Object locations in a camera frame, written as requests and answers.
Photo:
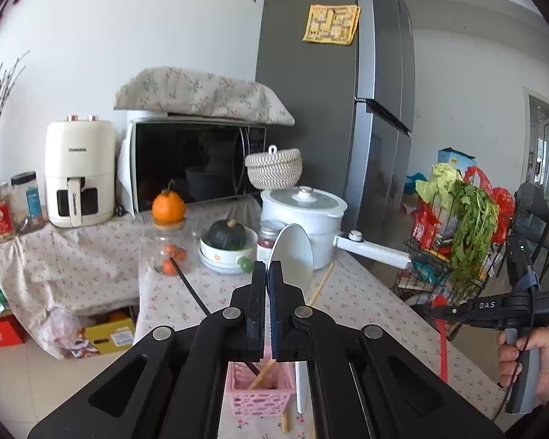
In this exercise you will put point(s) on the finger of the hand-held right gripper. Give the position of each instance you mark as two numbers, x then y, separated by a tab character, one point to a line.
466	313

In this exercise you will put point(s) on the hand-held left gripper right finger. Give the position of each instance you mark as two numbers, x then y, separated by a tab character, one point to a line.
279	324

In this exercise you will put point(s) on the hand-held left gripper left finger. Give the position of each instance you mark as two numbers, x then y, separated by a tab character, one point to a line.
256	320

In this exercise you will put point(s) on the long wooden chopstick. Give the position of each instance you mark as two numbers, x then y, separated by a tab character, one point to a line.
263	375
285	423
320	283

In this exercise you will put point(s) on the black chopstick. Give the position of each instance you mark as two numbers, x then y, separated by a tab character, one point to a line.
251	367
192	286

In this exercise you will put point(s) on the pink utensil basket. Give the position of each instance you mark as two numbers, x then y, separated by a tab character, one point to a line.
260	402

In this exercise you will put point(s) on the red ribbon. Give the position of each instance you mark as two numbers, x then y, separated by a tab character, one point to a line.
443	347

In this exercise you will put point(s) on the white ceramic bowl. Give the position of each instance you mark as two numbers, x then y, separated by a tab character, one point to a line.
219	263

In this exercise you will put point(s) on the plastic jar of dried fruit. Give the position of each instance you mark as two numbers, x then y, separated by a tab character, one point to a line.
267	242

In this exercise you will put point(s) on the leafy green herb bunch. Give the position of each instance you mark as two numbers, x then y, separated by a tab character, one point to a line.
473	224

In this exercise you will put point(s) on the green pumpkin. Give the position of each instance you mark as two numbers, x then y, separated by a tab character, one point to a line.
226	235

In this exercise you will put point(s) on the cherry print tablecloth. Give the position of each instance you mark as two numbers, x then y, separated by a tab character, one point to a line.
370	329

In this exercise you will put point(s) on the red snack packet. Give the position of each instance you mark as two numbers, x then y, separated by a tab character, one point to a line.
423	231

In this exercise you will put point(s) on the black chair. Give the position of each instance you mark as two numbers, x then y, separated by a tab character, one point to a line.
537	210

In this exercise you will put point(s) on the red plastic bag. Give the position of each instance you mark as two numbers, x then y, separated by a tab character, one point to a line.
503	210

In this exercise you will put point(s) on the glass jar wooden lid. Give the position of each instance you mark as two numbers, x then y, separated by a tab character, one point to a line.
158	247

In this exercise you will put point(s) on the white pot lid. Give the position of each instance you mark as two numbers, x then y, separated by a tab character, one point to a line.
311	203

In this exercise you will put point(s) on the light green cabbage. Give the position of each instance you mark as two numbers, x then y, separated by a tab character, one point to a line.
439	183

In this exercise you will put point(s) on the teal plastic bag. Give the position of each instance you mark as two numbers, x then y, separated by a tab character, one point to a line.
414	183

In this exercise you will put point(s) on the large orange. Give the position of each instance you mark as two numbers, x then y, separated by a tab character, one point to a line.
168	208

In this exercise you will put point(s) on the yellow cardboard box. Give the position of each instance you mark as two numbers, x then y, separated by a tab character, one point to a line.
110	334

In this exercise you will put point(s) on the woven lidded basket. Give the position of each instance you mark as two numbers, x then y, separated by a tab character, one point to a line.
274	169

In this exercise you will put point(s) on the blue cardboard box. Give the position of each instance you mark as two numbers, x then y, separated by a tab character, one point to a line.
455	158

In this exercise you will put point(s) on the glass door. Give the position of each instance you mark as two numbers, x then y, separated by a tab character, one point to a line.
546	146

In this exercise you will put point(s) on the small floral tablecloth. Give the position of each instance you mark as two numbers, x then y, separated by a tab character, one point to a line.
73	265

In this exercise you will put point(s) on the clear plastic bag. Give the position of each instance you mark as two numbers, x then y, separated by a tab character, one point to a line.
62	329

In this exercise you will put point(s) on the grey refrigerator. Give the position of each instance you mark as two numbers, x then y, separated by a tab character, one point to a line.
311	100

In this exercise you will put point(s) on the floral cloth cover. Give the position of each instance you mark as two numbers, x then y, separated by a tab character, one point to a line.
201	93

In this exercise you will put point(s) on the cream air fryer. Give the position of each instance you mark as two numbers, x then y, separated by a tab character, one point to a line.
80	155

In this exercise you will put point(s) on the plastic jar blue label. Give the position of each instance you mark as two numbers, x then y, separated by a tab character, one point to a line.
27	206

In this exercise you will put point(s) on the red box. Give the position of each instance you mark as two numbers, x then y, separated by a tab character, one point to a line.
0	334

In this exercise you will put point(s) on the yellow paper sheet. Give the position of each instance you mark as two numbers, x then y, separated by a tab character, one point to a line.
329	25

